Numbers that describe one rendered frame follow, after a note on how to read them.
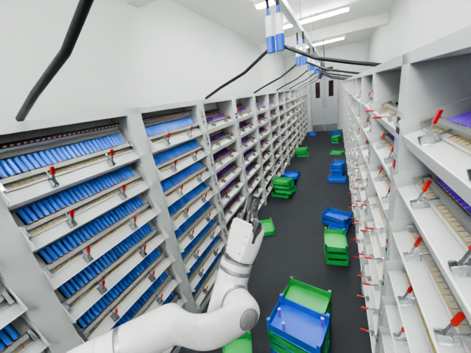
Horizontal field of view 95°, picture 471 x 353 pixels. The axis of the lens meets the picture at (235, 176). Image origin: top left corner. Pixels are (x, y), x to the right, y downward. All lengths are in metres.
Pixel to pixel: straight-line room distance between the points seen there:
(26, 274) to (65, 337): 0.34
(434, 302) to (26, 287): 1.32
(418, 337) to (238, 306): 0.63
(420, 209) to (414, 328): 0.40
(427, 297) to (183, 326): 0.64
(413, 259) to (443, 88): 0.54
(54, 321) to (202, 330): 0.84
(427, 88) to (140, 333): 1.01
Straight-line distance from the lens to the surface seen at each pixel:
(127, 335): 0.61
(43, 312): 1.25
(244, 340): 2.02
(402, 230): 1.08
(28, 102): 1.07
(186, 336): 0.58
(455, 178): 0.58
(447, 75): 0.94
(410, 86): 0.92
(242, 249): 0.57
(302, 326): 1.57
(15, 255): 1.14
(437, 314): 0.81
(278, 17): 1.93
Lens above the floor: 1.68
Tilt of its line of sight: 19 degrees down
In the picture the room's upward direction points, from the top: 9 degrees counter-clockwise
